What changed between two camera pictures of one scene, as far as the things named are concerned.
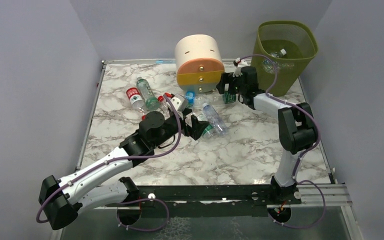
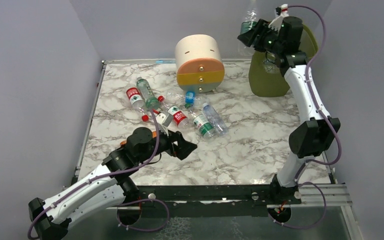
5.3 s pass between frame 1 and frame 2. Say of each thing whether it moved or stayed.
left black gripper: moved
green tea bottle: stayed
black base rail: stayed
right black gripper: moved
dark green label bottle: moved
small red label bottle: stayed
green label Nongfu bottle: stayed
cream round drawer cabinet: stayed
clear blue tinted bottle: stayed
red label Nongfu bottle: moved
